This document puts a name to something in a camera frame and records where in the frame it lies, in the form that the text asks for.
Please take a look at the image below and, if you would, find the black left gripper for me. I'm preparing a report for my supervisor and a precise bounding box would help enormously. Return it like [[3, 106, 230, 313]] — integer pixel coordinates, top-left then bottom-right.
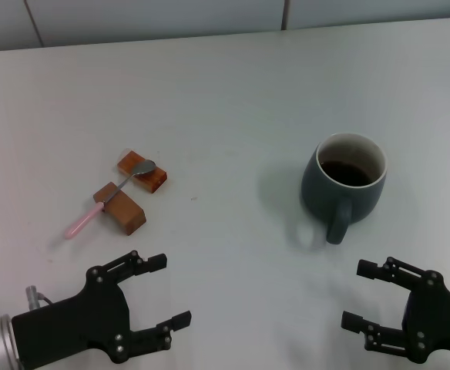
[[11, 250, 193, 365]]

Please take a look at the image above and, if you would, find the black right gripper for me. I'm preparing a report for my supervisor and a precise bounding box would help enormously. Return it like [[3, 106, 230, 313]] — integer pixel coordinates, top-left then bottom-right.
[[340, 256, 450, 365]]

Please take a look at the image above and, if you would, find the pink handled metal spoon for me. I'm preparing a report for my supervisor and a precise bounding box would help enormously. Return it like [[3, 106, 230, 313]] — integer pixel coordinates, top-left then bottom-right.
[[63, 160, 157, 241]]

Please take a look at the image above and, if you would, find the grey ceramic coffee cup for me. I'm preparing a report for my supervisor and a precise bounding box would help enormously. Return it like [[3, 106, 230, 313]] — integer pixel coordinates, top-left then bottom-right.
[[301, 133, 388, 245]]

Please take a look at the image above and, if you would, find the brown wooden block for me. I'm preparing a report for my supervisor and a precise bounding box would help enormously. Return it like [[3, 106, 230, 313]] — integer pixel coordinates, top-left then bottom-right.
[[92, 181, 147, 236]]

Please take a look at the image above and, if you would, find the orange wooden block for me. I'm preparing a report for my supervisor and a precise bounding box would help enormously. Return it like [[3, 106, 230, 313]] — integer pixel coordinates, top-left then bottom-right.
[[116, 149, 169, 194]]

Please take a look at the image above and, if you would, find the left silver cable connector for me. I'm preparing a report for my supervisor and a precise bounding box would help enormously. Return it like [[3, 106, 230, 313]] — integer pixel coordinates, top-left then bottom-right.
[[25, 284, 53, 310]]

